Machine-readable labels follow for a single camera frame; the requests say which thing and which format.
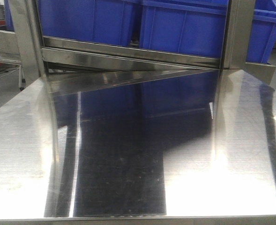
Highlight blue bin left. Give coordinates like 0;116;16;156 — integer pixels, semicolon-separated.
38;0;140;46

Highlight blue bin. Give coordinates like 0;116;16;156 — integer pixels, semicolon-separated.
38;0;140;46
140;0;276;63

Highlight stainless steel shelf rack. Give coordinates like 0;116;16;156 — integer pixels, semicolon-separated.
9;0;275;84

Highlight blue bin lower right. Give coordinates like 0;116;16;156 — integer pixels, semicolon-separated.
140;0;276;63

